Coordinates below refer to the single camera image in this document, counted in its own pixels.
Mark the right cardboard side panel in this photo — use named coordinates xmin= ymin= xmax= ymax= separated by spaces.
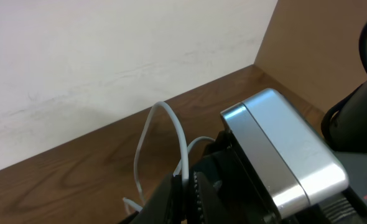
xmin=255 ymin=0 xmax=367 ymax=112

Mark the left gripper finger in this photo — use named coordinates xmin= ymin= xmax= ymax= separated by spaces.
xmin=118 ymin=174 xmax=183 ymax=224

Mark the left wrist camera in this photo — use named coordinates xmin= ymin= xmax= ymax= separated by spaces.
xmin=221 ymin=88 xmax=349 ymax=218

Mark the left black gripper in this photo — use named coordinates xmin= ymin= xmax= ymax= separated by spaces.
xmin=186 ymin=131 xmax=367 ymax=224

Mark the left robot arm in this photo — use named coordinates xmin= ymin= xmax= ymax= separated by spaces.
xmin=124 ymin=81 xmax=367 ymax=223

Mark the white usb cable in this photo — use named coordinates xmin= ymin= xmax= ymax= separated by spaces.
xmin=123 ymin=101 xmax=217 ymax=215

